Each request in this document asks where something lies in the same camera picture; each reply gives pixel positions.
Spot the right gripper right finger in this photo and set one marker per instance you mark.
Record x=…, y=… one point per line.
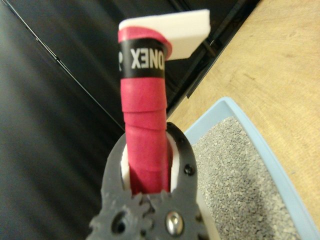
x=187, y=160

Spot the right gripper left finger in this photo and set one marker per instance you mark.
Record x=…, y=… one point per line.
x=112, y=175

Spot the blue litter tray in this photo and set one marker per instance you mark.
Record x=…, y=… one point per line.
x=250, y=175

